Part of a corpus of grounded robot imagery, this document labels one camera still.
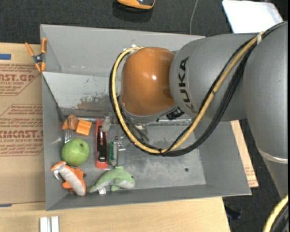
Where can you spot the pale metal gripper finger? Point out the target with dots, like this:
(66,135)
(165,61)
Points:
(120,153)
(106,124)

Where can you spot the green plush dolphin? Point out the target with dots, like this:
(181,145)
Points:
(118,179)

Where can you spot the black cylinder on white bracket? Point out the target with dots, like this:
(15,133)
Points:
(175,113)

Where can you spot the red and black stapler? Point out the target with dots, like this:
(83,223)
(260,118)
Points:
(101,153)

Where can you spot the green apple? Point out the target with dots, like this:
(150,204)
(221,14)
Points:
(75,152)

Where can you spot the grey metal bin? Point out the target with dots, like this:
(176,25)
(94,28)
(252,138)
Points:
(159,173)

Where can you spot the silver metal fork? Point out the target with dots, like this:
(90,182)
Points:
(67,136)

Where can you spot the orange and white plush fish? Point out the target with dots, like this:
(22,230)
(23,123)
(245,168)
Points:
(73,179)

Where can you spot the brown cardboard board red print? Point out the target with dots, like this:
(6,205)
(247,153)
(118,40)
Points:
(17,120)

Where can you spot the orange brown lumpy toy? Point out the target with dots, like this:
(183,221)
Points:
(70,122)

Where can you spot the orange ribbed block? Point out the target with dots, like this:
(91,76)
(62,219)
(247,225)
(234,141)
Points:
(84,127)

